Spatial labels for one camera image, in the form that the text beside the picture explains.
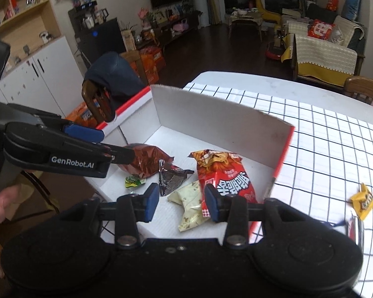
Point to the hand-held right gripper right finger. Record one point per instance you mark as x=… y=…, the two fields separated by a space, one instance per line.
x=211 y=205

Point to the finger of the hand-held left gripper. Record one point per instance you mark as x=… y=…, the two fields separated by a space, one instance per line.
x=119 y=155
x=84 y=132

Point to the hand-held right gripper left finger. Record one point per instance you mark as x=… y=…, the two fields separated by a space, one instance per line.
x=151 y=203

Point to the cream snack packet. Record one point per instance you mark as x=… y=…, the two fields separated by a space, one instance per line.
x=189 y=211

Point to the copper brown foil bag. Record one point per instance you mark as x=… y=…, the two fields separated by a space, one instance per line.
x=146 y=158

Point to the green candy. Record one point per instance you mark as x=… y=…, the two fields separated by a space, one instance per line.
x=133 y=182

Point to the dark chocolate snack packet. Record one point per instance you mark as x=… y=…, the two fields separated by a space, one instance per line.
x=171 y=180

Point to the red snack bag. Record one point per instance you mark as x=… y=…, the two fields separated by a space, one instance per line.
x=227 y=177

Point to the red and white cardboard box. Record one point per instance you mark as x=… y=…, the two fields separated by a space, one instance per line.
x=205 y=111

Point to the silver and red snack packet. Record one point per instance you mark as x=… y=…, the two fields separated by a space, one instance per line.
x=356 y=229

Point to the yellow snack packet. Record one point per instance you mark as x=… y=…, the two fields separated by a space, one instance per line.
x=362 y=201

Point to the orange and blue carton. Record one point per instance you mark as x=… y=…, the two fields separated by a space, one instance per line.
x=80 y=115

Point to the dark wooden chair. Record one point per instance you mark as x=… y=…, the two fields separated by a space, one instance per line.
x=93 y=102

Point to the dark blue jacket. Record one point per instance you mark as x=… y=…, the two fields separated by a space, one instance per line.
x=115 y=74

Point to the white cabinet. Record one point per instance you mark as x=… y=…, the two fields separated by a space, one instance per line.
x=40 y=77

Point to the black drinks cabinet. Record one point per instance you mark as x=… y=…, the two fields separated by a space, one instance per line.
x=102 y=40

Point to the stack of orange cartons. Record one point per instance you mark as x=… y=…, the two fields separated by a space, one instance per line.
x=149 y=63

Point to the black grid white tablecloth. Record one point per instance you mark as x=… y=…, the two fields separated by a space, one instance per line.
x=323 y=149

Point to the dark television console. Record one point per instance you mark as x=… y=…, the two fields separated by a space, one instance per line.
x=174 y=32

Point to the red ride-on toy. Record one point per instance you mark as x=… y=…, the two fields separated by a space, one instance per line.
x=273 y=51

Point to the wooden coffee table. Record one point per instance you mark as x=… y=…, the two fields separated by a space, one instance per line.
x=244 y=21

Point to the sofa with cream cover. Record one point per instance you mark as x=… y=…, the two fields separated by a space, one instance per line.
x=320 y=56

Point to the wooden dining chair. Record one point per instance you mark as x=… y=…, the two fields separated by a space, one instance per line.
x=359 y=88

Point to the red printed cushion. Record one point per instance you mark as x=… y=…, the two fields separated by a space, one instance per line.
x=320 y=29

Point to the yellow giraffe toy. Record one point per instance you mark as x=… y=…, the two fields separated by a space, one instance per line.
x=262 y=3

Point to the blue cushion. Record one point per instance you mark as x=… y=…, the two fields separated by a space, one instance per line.
x=352 y=7

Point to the wooden wall shelf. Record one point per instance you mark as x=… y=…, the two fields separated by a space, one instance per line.
x=21 y=18

